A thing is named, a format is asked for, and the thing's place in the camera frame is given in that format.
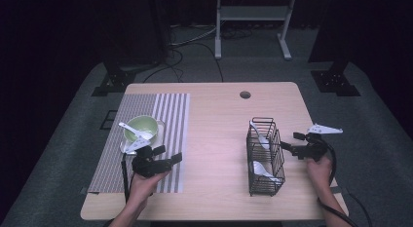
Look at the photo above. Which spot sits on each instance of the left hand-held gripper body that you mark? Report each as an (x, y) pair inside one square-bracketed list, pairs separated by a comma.
[(149, 165)]

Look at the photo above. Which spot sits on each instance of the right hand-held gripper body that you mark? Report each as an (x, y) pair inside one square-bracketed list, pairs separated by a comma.
[(313, 150)]

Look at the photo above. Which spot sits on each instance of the white ceramic spoon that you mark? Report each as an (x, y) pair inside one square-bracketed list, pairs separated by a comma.
[(136, 132), (259, 168), (263, 141)]

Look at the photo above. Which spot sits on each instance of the light green bowl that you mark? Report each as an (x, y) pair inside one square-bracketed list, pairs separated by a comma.
[(144, 123)]

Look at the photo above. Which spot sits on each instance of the person's left hand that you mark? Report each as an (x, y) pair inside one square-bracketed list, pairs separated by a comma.
[(142, 188)]

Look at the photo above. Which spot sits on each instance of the person's right hand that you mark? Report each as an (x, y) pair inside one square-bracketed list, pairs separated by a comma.
[(321, 175)]

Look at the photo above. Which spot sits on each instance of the white square plate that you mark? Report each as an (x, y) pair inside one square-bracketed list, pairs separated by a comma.
[(160, 132)]

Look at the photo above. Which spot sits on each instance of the grey striped placemat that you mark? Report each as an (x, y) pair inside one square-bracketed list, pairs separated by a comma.
[(107, 168)]

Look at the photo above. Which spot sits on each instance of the grey tape piece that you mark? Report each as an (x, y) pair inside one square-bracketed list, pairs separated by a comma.
[(336, 189)]

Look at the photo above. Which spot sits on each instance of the black metal stand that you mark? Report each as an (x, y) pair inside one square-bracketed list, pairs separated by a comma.
[(334, 82), (113, 79)]

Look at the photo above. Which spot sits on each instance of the white metal stand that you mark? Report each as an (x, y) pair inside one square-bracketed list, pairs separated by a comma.
[(253, 13)]

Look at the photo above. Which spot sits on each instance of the black floor frame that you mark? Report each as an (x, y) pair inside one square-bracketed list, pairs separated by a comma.
[(105, 121)]

